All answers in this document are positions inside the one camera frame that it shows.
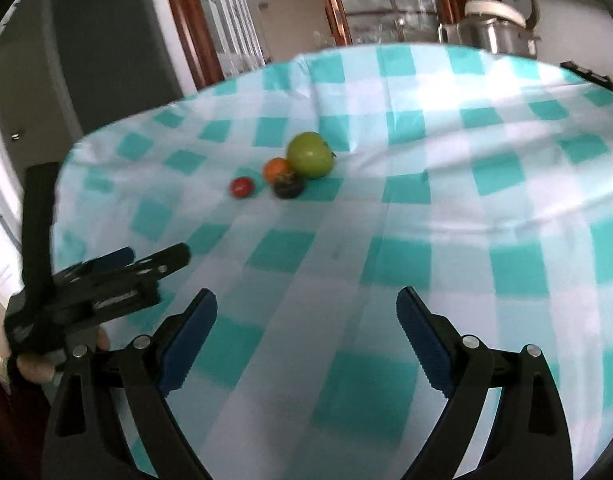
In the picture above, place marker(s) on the wooden glass cabinet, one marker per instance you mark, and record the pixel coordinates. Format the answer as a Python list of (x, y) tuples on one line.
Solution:
[(336, 5)]

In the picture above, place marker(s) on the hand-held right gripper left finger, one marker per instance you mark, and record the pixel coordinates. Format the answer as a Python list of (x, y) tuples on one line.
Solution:
[(189, 342)]

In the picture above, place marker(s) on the grey refrigerator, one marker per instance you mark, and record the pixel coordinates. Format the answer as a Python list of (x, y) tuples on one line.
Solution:
[(86, 50)]

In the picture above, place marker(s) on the dark wrinkled fruit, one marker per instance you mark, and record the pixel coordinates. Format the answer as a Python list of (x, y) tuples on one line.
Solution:
[(289, 187)]

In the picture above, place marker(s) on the small orange tangerine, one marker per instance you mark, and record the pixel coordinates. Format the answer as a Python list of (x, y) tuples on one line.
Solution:
[(275, 167)]

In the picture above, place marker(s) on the green apple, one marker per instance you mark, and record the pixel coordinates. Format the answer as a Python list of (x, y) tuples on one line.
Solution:
[(310, 155)]

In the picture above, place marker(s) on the black object at table edge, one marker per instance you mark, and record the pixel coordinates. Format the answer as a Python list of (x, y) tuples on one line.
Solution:
[(586, 74)]

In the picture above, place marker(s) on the red cherry tomato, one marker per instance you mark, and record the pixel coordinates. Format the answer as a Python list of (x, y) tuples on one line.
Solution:
[(242, 187)]

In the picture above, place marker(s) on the person's left hand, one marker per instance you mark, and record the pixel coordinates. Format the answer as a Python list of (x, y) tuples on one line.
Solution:
[(35, 369)]

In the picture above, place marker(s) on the steel rice cooker white lid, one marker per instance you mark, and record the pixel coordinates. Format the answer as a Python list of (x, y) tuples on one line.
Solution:
[(496, 30)]

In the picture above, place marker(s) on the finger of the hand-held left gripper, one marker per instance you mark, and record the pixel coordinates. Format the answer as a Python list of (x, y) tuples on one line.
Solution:
[(169, 257), (114, 259)]

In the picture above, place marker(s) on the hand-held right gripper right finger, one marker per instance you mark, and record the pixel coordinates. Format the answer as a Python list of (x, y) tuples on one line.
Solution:
[(426, 345)]

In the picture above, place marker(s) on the person's left forearm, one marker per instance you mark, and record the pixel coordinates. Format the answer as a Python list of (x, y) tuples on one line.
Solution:
[(16, 425)]

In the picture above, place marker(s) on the teal white checkered tablecloth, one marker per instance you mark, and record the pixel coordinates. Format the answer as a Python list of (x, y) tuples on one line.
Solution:
[(386, 240)]

